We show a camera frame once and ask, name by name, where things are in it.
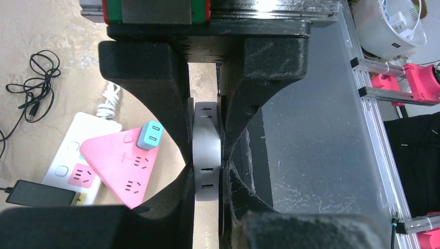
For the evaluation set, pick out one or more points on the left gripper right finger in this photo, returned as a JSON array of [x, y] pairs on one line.
[[248, 222]]

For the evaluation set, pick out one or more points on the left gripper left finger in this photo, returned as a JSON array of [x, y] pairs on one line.
[[166, 220]]

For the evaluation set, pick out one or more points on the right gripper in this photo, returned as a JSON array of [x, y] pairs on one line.
[[272, 54]]

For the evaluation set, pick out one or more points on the pink triangular power socket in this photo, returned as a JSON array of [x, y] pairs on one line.
[[122, 166]]

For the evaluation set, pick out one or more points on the white square plug adapter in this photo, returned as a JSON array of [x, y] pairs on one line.
[[206, 151]]

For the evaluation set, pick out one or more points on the teal white plug adapter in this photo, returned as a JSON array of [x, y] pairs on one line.
[[150, 135]]

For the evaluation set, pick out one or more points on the white multicolour power strip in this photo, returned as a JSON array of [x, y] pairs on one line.
[[69, 170]]

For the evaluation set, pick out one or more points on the clear acrylic front panel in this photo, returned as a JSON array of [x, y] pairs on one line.
[[321, 160]]

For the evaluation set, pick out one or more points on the white plastic bucket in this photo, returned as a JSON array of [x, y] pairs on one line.
[[387, 29]]

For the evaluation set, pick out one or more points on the pink red fixture outside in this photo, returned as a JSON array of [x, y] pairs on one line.
[[423, 82]]

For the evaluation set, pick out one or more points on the aluminium frame rail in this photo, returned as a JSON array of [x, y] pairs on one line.
[[391, 195]]

